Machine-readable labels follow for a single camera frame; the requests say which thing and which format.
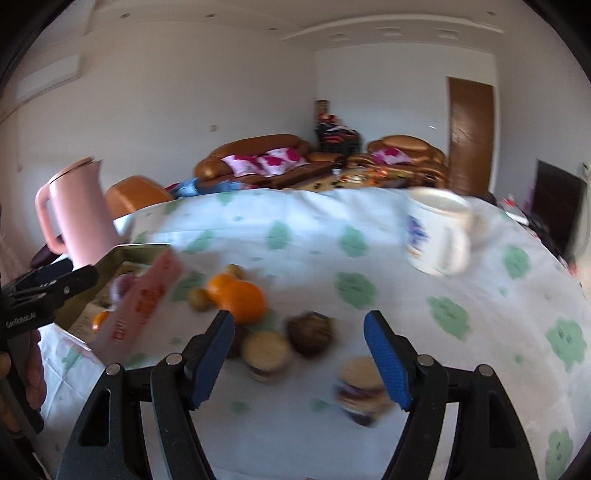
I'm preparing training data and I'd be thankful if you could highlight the cluttered coffee table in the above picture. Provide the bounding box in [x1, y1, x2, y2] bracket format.
[286, 162, 419, 191]

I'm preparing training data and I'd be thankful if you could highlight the brown wooden door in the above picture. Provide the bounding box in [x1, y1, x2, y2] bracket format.
[446, 76, 496, 198]

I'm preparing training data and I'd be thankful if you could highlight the pink electric kettle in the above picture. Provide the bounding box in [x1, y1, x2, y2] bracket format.
[35, 157, 122, 269]

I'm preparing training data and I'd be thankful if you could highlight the blue cloth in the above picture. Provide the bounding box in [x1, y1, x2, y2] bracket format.
[177, 179, 243, 198]

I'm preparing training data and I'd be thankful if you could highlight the white green-patterned tablecloth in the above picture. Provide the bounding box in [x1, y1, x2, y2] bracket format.
[34, 186, 588, 480]

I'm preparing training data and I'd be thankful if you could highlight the white air conditioner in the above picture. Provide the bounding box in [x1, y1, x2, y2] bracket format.
[15, 53, 82, 103]

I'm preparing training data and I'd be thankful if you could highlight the pink tin box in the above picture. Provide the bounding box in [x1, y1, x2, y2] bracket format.
[55, 243, 184, 365]

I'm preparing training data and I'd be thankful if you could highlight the pink floral pillow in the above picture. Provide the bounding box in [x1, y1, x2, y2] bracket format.
[257, 147, 309, 175]
[222, 154, 262, 177]
[370, 148, 411, 165]

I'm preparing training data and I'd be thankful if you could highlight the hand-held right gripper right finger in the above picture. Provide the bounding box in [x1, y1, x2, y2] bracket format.
[363, 310, 539, 480]

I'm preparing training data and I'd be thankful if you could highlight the stack of dark chairs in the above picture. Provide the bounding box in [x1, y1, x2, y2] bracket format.
[315, 115, 362, 154]

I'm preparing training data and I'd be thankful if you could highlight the brown leather sofa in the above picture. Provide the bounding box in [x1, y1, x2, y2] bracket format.
[194, 134, 343, 191]

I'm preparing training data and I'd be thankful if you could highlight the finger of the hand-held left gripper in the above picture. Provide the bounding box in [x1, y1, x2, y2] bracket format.
[45, 264, 100, 320]
[8, 257, 75, 297]

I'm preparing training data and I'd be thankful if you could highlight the brown leather armchair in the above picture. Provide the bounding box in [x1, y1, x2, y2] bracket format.
[366, 134, 450, 188]

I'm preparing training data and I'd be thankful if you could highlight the dark television screen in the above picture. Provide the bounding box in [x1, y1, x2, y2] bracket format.
[534, 159, 586, 261]

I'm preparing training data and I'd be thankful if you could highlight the pale pink round fruit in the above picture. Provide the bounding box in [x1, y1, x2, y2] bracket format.
[110, 273, 136, 303]

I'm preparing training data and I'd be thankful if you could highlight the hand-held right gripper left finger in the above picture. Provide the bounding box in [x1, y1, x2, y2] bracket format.
[55, 310, 236, 480]

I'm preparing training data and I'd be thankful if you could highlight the person's left hand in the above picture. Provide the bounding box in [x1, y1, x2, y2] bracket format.
[22, 329, 48, 412]

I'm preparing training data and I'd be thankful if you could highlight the large orange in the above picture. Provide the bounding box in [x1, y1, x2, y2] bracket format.
[206, 273, 269, 325]

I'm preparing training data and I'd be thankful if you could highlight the white printed mug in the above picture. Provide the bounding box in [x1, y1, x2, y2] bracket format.
[405, 186, 477, 278]

